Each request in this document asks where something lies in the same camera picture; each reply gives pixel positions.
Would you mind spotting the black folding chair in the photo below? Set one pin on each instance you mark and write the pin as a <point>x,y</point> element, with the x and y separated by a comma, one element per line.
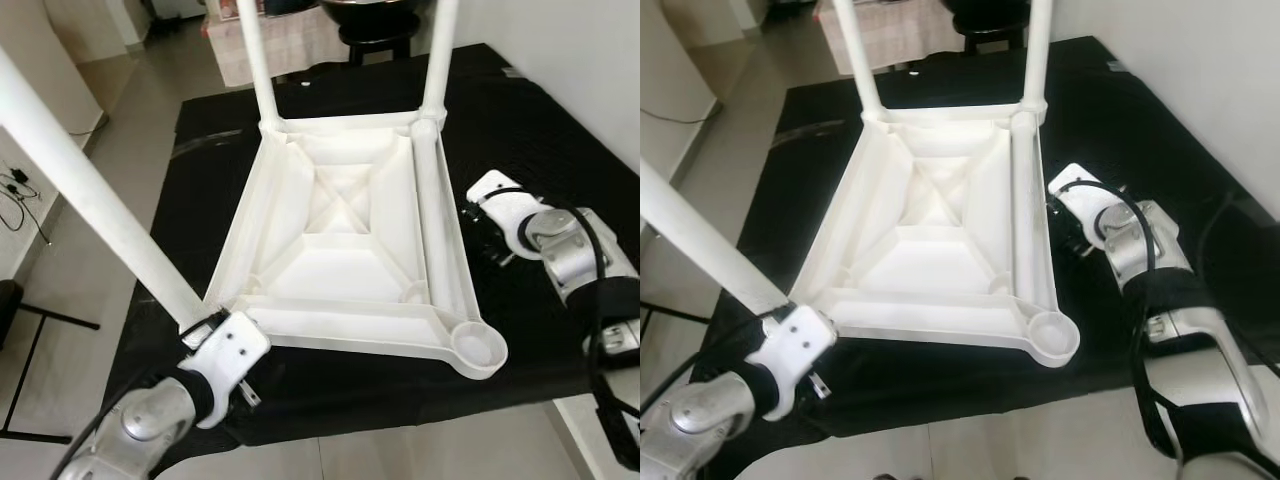
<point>10,300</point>
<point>675,312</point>

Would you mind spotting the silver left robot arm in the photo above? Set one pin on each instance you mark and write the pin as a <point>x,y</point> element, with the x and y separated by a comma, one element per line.
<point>700,420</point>
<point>140,425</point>

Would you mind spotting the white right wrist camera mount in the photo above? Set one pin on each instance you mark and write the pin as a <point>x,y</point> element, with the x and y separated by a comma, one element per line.
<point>1075,185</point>
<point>495,195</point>

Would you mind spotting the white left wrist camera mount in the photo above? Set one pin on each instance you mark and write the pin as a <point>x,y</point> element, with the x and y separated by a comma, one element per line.
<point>800,340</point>
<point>235,350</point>

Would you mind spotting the beige floor mat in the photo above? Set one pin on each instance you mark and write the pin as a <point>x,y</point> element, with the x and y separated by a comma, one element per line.
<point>910,40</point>
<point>300,50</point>

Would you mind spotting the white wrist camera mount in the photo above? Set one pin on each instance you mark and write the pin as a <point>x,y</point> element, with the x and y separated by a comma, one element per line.
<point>235,350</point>
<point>1075,185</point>
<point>495,195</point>
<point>800,340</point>

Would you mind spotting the black table cloth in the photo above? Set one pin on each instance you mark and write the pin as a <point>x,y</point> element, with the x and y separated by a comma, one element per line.
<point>520,110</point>
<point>1120,110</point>

